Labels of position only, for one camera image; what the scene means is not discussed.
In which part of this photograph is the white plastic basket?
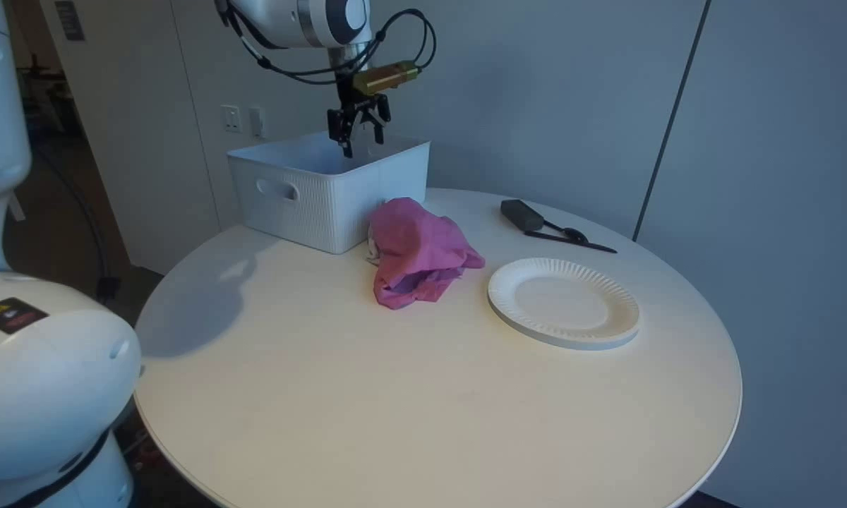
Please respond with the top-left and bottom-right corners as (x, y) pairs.
(229, 133), (430, 253)

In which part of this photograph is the pink cloth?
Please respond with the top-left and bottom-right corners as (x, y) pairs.
(369, 198), (485, 311)

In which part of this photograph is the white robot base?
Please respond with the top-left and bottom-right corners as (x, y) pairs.
(0, 0), (140, 508)

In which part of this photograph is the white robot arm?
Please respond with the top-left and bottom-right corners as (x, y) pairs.
(215, 0), (382, 156)

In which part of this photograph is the round white table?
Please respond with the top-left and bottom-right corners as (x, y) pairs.
(136, 225), (743, 508)

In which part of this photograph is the white paper plate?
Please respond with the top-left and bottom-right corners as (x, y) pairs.
(485, 258), (640, 351)

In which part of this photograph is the gold wrist camera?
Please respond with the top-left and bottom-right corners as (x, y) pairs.
(352, 60), (420, 95)

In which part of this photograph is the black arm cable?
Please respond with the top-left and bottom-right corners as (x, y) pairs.
(211, 0), (439, 90)

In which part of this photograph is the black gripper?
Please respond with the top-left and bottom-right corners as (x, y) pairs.
(327, 95), (391, 157)

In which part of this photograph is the black tool on table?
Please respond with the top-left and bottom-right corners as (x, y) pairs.
(499, 201), (609, 253)

